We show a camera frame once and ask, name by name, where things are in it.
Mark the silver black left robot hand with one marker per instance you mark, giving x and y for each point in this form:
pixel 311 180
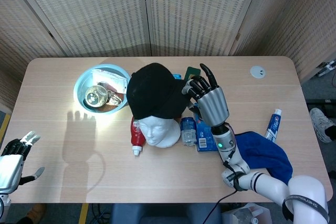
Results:
pixel 10 166

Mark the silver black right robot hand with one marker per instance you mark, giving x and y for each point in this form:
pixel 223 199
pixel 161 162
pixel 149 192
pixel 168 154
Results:
pixel 212 106

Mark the black baseball cap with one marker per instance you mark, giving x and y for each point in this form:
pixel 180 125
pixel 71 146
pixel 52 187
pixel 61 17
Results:
pixel 155 93

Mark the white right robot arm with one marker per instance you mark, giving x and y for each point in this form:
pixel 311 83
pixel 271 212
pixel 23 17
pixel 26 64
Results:
pixel 262 182

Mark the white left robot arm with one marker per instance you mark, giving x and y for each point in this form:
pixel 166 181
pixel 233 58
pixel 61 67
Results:
pixel 3 205

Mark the blue Oreo package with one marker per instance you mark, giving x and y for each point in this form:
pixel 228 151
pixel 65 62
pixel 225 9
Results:
pixel 206 140

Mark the dark green small box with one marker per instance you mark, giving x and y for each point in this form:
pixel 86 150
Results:
pixel 191 72

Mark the blue chocolate chip cookie box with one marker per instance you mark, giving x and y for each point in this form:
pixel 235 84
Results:
pixel 178 76

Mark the blue drink can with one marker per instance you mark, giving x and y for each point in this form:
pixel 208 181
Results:
pixel 188 132

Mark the brown shoe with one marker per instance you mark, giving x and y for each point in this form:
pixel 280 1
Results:
pixel 36 212

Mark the white foam mannequin head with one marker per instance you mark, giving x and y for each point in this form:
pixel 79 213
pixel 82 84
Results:
pixel 160 132

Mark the white blue toothpaste tube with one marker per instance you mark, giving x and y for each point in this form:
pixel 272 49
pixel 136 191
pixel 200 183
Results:
pixel 273 127

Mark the blue cloth with black trim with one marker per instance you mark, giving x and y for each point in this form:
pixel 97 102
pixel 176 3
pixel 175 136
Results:
pixel 265 155

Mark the red ketchup squeeze bottle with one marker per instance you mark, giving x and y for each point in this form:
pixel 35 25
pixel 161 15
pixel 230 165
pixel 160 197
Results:
pixel 137 134

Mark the crinkled foil snack wrapper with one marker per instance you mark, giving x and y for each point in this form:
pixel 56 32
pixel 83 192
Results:
pixel 115 99

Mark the light blue plastic bowl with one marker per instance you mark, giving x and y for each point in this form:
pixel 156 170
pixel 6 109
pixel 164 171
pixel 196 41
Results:
pixel 78 95

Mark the white paper packet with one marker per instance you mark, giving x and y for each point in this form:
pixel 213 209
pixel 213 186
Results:
pixel 107 78

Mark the white sneaker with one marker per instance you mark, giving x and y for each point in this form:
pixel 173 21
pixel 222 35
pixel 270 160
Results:
pixel 320 124

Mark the round glass jar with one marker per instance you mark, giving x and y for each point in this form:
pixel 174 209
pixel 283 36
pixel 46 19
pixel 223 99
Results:
pixel 95 96

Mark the white plastic bag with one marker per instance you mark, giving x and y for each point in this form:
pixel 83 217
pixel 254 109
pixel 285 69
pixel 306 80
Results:
pixel 249 214

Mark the dark blue chair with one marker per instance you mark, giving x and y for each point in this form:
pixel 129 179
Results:
pixel 165 213

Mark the white power strip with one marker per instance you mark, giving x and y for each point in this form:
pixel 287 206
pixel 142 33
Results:
pixel 326 66

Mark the woven folding screen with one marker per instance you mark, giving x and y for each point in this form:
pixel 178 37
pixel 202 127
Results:
pixel 105 11

